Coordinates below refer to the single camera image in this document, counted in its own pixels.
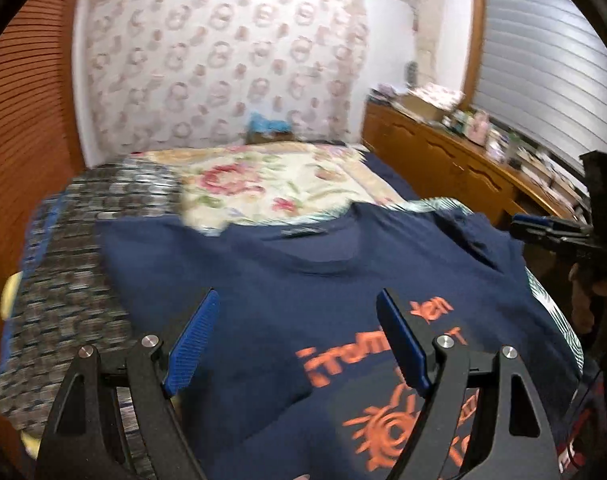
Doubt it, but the cardboard box on sideboard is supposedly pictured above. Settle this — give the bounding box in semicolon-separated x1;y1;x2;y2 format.
398;82;465;122

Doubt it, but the pink bottle on sideboard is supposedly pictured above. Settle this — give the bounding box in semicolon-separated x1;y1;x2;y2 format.
467;110;490;146

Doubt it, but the floral bed blanket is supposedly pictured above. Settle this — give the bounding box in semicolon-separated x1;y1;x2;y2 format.
133;140;585;376

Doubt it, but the person's right hand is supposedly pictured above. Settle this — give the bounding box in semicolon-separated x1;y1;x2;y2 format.
568;263;607;335

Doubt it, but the patterned lace curtain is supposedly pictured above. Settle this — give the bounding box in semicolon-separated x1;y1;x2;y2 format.
80;0;420;156

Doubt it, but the blue box on bed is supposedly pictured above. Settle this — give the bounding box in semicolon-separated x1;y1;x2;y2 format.
245;113;296;144

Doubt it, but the navy blue t-shirt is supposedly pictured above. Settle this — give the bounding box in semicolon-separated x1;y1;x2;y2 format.
95;203;581;479

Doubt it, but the patterned dark folded cloth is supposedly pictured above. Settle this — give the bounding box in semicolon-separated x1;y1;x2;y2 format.
0;157;181;458

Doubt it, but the yellow pillow under cloth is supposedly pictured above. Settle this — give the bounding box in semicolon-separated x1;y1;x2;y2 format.
0;272;23;321

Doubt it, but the wooden louvred wardrobe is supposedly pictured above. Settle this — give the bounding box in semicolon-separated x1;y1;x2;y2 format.
0;0;88;480

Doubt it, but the wooden sideboard cabinet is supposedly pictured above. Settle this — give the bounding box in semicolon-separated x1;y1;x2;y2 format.
362;101;575;230

